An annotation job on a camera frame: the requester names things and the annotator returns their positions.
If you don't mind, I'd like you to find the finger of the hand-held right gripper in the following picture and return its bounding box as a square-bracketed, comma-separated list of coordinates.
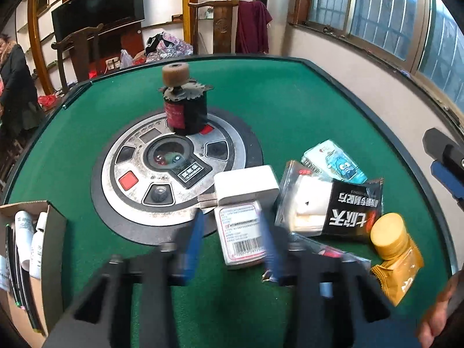
[422, 127, 464, 167]
[431, 160, 464, 211]

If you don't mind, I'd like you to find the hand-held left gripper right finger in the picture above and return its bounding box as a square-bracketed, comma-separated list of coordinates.
[259, 213, 391, 348]

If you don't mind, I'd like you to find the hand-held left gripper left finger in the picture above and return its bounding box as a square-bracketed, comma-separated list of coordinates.
[45, 209, 206, 348]

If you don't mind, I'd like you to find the white box pink label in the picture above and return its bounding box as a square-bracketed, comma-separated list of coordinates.
[213, 201, 268, 270]

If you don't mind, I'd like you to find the light blue tissue packet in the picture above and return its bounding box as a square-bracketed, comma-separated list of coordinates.
[300, 139, 368, 184]

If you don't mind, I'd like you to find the yellow foil packet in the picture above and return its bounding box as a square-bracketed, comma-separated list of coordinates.
[369, 237, 425, 307]

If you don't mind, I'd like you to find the brown cardboard box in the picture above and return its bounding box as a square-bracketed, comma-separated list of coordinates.
[0, 200, 68, 338]

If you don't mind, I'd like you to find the white plastic bottle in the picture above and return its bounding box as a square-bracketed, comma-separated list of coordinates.
[29, 212, 49, 280]
[14, 210, 37, 271]

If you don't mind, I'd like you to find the person's right hand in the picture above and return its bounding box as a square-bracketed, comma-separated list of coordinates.
[416, 273, 464, 348]

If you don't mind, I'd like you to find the clear plastic box red item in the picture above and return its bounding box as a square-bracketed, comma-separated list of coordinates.
[264, 232, 372, 284]

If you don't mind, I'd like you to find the white power adapter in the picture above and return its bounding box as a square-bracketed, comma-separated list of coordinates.
[213, 164, 280, 208]

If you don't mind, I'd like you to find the black snack packet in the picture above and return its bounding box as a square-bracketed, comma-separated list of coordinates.
[274, 159, 384, 244]

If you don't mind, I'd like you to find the yellow plastic jar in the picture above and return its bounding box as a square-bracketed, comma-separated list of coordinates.
[369, 213, 413, 260]

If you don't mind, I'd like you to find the round silver table control panel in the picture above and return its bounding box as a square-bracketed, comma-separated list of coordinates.
[90, 107, 264, 246]

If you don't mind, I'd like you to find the green mahjong table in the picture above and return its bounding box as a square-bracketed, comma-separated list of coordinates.
[0, 54, 458, 348]

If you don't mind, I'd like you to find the window with metal bars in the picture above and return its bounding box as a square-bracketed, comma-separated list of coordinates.
[304, 0, 464, 118]

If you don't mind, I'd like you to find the green cap marker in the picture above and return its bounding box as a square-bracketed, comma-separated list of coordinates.
[5, 224, 45, 335]

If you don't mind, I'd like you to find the floral bag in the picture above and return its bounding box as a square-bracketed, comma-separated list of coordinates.
[144, 31, 193, 62]

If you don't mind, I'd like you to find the red plastic bag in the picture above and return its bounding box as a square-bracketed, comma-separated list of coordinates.
[38, 94, 59, 110]

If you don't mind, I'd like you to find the dark wooden chair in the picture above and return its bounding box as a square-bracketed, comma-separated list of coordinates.
[52, 23, 104, 95]

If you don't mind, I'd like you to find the carved wooden chair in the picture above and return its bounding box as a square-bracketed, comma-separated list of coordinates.
[188, 0, 240, 55]

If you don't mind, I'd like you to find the maroon cloth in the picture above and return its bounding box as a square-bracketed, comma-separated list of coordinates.
[235, 0, 273, 55]

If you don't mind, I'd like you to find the black television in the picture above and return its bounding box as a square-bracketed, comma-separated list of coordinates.
[51, 0, 146, 45]

